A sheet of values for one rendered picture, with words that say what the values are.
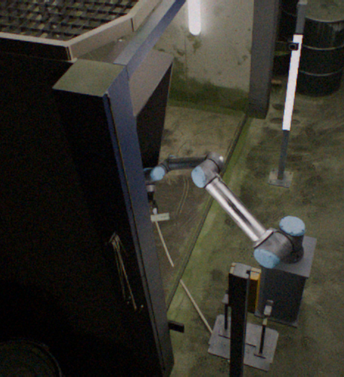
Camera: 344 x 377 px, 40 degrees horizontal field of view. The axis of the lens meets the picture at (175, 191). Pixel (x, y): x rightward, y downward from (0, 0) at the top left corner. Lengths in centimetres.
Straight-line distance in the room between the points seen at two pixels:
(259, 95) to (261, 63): 36
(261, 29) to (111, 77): 307
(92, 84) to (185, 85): 356
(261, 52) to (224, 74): 45
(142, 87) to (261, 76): 228
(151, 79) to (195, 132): 217
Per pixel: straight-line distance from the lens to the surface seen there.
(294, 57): 362
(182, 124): 495
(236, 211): 280
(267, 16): 447
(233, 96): 498
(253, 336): 261
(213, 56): 479
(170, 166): 332
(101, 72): 161
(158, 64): 284
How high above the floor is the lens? 313
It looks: 47 degrees down
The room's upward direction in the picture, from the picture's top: 6 degrees counter-clockwise
